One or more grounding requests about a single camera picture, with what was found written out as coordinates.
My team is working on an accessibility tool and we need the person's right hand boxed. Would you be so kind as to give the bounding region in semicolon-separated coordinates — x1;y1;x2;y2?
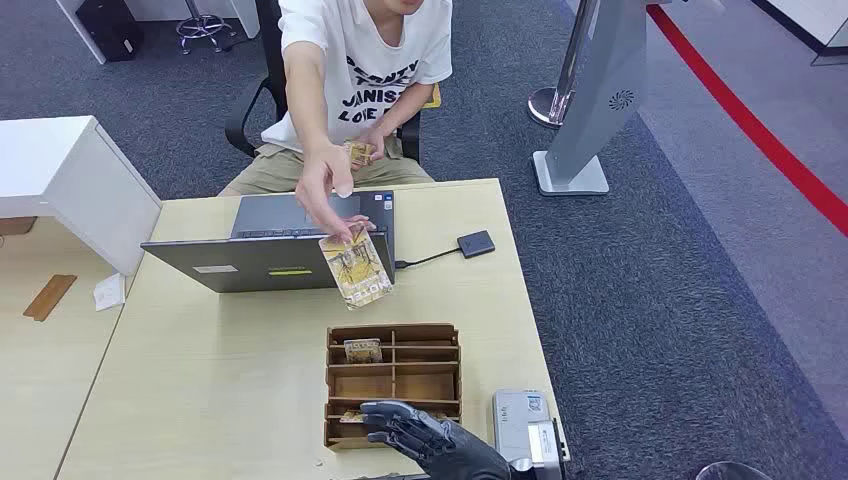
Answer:
294;144;378;245

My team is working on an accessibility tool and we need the person's left hand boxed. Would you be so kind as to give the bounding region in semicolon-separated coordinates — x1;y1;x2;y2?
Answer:
349;125;391;172

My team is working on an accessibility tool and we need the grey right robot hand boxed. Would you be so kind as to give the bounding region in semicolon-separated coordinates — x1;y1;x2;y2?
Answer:
359;400;513;480

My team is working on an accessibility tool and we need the yellow patterned card stack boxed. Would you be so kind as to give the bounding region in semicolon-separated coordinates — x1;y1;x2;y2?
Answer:
344;139;379;167

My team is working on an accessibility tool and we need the yellow tree-print ID card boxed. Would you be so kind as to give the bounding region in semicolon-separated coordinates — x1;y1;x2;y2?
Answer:
317;221;394;311

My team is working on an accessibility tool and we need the person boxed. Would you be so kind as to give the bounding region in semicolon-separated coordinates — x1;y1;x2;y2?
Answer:
217;0;455;245

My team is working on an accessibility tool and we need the white card reader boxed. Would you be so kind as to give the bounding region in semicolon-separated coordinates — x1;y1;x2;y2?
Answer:
492;389;552;465

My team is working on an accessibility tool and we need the wooden card organizer box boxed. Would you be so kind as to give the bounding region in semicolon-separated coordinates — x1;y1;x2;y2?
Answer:
323;323;464;453

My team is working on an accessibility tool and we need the grey laptop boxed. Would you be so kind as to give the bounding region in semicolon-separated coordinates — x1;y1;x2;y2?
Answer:
140;190;397;295

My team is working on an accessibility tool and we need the black office chair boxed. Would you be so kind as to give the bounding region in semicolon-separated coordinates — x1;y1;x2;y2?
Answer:
223;0;425;164

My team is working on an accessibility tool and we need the white desk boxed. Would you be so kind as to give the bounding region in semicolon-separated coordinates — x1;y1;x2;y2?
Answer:
54;0;261;66

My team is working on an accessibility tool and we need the chrome stool base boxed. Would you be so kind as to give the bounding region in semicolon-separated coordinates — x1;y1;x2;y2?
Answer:
175;0;238;56

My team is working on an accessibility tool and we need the grey kiosk stand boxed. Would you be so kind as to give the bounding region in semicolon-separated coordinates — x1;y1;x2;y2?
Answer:
531;0;654;198

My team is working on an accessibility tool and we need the white paper slip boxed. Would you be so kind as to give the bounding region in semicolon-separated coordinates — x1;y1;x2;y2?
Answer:
92;272;127;313

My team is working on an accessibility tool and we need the white cabinet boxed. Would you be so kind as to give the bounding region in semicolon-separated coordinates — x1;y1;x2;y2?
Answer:
0;115;164;278

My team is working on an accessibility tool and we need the black computer tower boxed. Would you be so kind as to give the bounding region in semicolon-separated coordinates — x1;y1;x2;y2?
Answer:
74;0;144;63

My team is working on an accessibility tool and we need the clear round dome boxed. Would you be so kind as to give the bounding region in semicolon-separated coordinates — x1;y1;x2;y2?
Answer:
695;461;773;480

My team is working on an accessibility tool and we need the brown wooden strip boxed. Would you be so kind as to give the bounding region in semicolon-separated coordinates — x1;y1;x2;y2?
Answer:
23;273;79;324

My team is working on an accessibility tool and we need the white counter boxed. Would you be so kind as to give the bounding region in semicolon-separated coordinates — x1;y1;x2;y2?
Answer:
755;0;848;66

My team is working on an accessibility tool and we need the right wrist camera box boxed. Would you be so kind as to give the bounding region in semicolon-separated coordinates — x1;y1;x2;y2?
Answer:
527;420;566;480

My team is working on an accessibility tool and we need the black hub cable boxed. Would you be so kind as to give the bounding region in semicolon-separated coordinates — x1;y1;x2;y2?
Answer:
394;248;462;270

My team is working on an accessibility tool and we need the chrome stanchion post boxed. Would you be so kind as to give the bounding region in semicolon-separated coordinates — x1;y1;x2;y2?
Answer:
527;0;601;129

